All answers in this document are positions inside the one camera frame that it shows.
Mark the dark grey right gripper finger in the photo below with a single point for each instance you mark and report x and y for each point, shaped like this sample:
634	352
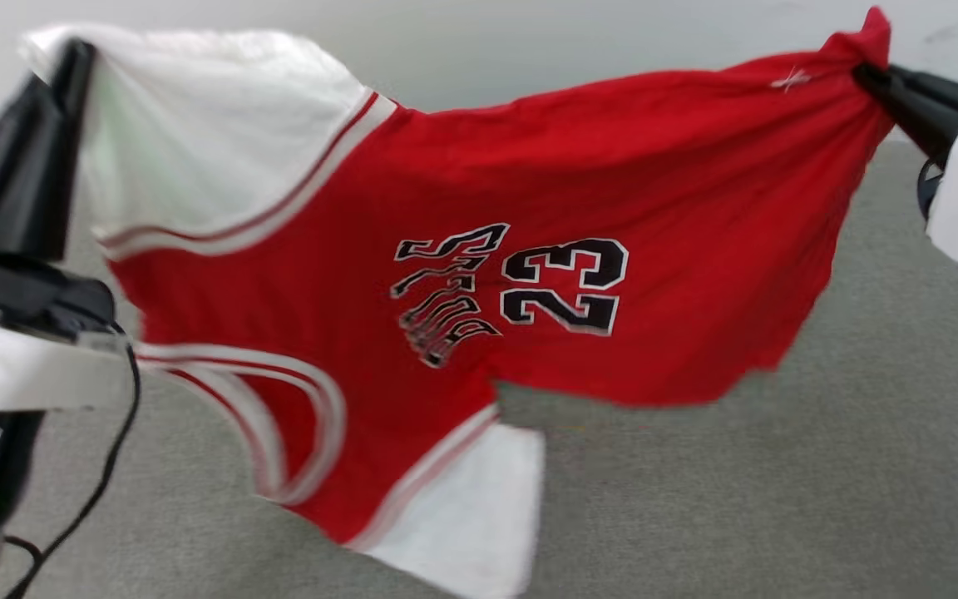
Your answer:
924	121
936	90

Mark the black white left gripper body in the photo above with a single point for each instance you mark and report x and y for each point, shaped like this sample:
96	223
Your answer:
22	366

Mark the red white basketball jersey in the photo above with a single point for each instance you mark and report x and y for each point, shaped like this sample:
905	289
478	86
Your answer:
462	166

